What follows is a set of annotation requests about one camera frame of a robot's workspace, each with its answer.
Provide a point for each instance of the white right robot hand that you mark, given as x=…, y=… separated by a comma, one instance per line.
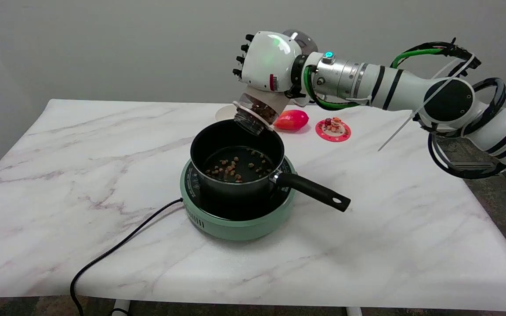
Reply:
x=266, y=59

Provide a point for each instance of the clear jar with brown beans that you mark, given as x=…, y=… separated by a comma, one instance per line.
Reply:
x=257, y=112

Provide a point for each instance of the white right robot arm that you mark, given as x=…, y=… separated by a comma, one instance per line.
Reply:
x=411, y=90

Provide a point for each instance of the red toy mango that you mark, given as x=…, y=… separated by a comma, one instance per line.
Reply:
x=293, y=120

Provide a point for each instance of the cream round lid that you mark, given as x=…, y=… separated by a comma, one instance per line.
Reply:
x=224, y=114

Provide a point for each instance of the small toy cake figure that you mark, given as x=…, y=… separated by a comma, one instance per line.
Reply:
x=333, y=125

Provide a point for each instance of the pink round coaster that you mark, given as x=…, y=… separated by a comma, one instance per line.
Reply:
x=340, y=135

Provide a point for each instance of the brown beans pile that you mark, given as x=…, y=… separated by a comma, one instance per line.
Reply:
x=240, y=177

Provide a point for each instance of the white zip tie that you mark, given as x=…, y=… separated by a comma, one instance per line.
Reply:
x=393, y=138

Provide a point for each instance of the green induction cooker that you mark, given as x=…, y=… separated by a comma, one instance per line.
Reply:
x=235, y=228

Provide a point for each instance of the floor vent grille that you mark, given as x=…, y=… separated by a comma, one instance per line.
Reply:
x=470, y=166

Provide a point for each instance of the white table leg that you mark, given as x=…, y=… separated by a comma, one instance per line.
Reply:
x=354, y=311
x=121, y=308

